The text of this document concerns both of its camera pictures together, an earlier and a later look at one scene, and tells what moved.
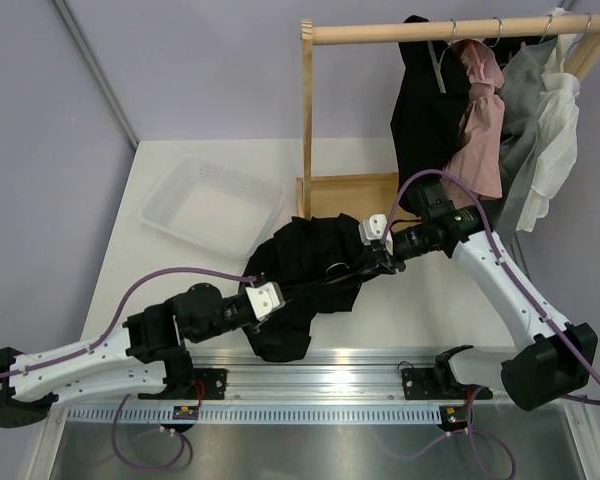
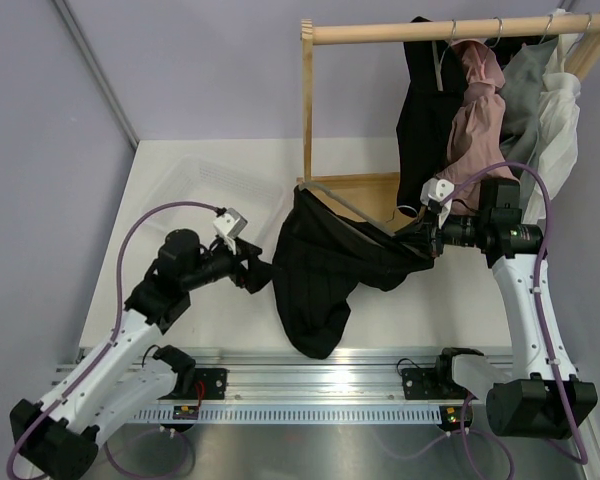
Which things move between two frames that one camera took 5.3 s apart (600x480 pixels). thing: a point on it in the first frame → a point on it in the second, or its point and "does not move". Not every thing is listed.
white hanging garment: [557, 106] does not move
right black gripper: [383, 262] → [427, 231]
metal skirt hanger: [328, 280] → [349, 206]
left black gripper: [255, 326] → [258, 273]
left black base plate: [209, 383] does not move
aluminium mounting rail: [357, 376] does not move
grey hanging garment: [521, 82] does not move
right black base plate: [431, 384] does not move
